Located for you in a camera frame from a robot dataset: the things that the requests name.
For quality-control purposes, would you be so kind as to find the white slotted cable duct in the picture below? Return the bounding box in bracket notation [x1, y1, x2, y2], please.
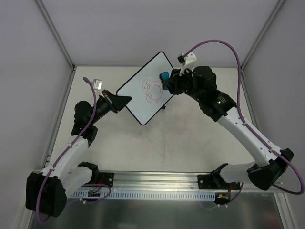
[70, 189, 216, 202]

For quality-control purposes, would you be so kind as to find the aluminium frame post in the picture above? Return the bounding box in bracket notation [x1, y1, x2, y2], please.
[241, 0, 286, 71]
[34, 0, 75, 71]

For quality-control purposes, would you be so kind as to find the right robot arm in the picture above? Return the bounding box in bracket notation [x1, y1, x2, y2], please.
[159, 66, 294, 191]

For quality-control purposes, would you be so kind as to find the blue whiteboard eraser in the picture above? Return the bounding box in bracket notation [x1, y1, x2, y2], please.
[159, 72, 170, 90]

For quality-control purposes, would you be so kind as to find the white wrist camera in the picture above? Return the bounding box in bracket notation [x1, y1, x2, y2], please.
[91, 79, 102, 94]
[177, 52, 197, 76]

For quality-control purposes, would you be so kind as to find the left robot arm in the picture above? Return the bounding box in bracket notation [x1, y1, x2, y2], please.
[25, 90, 132, 217]

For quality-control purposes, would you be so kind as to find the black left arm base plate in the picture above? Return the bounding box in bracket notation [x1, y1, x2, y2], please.
[97, 172, 114, 188]

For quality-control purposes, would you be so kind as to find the aluminium front rail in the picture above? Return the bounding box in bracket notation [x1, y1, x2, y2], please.
[71, 170, 285, 191]

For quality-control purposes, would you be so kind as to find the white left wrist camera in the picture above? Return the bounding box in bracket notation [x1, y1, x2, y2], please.
[91, 79, 102, 94]

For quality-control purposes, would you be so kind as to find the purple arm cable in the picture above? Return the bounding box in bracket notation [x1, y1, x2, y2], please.
[182, 39, 302, 194]
[37, 76, 98, 224]

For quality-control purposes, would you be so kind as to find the left aluminium frame post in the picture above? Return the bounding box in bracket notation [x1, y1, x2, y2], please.
[34, 0, 75, 71]

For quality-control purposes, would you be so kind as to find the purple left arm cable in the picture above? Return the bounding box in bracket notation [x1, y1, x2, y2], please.
[37, 76, 98, 224]

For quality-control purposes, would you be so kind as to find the white whiteboard black frame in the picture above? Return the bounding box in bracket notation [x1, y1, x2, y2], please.
[116, 51, 173, 125]

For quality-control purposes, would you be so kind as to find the right aluminium frame post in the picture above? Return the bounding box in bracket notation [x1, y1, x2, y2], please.
[241, 0, 286, 71]

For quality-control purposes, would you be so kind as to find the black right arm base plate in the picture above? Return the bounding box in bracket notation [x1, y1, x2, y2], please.
[197, 173, 241, 190]

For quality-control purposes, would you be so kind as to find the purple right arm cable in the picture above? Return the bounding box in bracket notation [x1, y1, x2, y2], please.
[182, 39, 302, 194]

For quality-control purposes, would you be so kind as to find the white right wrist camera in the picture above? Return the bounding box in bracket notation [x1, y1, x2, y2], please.
[177, 52, 197, 76]

